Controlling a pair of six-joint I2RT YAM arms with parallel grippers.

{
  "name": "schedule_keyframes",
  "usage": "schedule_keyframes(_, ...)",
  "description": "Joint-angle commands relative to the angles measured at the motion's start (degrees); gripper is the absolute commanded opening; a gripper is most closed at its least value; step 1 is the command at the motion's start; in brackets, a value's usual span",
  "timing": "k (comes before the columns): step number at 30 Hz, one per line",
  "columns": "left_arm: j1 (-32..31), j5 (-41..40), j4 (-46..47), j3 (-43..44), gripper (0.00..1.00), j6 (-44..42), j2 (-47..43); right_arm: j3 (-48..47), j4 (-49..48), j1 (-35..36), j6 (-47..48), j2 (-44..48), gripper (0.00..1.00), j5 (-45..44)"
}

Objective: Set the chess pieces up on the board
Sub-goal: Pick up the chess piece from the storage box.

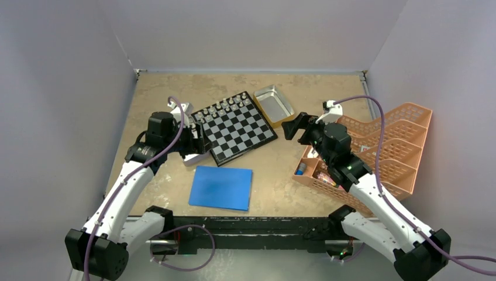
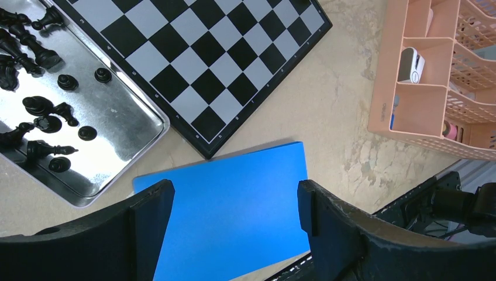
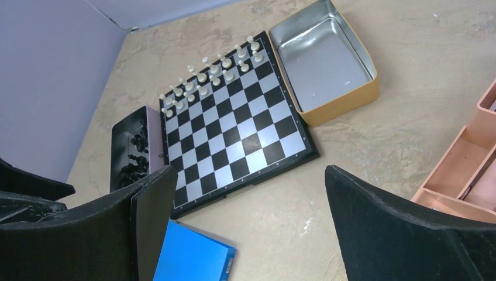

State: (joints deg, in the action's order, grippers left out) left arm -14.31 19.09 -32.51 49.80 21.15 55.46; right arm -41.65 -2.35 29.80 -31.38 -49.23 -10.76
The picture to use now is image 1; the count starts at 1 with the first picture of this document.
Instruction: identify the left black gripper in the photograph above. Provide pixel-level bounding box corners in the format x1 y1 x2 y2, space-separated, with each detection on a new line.
163 121 213 155

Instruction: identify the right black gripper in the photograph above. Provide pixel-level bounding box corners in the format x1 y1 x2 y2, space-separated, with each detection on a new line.
282 112 335 165

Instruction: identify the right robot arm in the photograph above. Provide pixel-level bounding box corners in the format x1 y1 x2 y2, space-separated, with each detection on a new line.
282 112 451 280

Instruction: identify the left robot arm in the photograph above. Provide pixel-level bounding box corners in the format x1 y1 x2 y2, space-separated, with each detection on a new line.
64 111 211 280

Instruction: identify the white chess piece row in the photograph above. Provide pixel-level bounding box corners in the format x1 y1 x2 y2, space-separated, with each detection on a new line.
192 92 258 122

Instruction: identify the gold rectangular metal tin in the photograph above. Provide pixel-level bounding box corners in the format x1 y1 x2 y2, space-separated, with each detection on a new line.
253 85 295 128

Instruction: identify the blue capped small bottle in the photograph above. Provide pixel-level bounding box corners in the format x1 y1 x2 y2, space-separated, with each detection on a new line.
295 162 307 176

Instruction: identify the black and silver chessboard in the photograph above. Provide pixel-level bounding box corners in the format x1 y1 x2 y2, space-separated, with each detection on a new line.
196 97 278 167

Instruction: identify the blue folder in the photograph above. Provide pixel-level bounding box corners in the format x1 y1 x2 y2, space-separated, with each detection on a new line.
188 166 253 211

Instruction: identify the orange plastic tiered organizer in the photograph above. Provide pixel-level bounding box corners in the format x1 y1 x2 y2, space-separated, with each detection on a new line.
292 102 433 217

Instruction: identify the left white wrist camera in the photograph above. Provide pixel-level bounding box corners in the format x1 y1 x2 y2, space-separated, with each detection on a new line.
168 101 193 128

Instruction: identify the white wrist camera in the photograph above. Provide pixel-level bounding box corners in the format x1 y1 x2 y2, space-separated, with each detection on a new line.
315 100 343 124
168 101 193 128

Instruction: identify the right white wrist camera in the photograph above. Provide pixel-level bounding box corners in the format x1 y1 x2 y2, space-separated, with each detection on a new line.
315 100 343 124

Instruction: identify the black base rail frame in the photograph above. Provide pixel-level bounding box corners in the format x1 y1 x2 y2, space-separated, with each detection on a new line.
150 216 363 259

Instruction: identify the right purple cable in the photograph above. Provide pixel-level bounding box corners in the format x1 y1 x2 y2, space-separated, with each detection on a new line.
333 95 496 277

